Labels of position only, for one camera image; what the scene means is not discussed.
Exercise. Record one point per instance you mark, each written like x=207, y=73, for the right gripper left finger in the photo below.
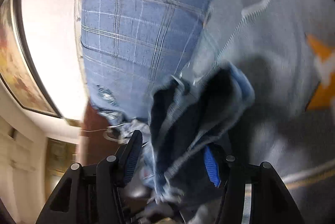
x=113, y=173

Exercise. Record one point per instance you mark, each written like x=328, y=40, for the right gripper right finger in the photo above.
x=230, y=176

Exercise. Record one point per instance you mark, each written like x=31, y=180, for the faded blue denim jeans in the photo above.
x=185, y=117

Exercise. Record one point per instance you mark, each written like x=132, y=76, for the brown wooden headboard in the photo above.
x=96, y=139

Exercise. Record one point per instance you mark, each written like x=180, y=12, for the grey patterned bed sheet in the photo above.
x=267, y=41

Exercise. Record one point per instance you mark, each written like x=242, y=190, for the blue plaid pillow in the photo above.
x=130, y=46

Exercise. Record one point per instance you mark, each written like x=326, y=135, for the framed wall picture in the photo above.
x=18, y=72

